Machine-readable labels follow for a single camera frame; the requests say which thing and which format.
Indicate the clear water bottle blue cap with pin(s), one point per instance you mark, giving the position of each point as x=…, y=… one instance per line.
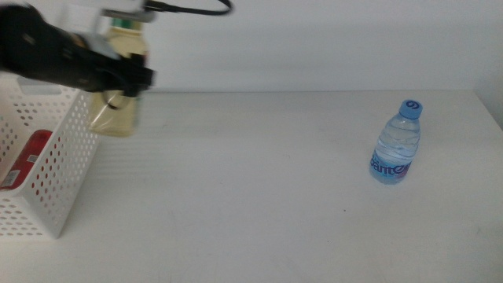
x=395, y=153

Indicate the yellow tea bottle green label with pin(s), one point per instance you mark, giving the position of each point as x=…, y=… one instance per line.
x=118, y=122

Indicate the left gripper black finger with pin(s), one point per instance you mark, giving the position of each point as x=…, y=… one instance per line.
x=139, y=80

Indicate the red soda can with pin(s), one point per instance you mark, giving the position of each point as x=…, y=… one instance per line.
x=25, y=161

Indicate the white perforated plastic basket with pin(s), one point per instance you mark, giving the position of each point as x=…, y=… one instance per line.
x=59, y=184

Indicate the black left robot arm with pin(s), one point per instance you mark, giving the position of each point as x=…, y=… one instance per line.
x=35, y=47

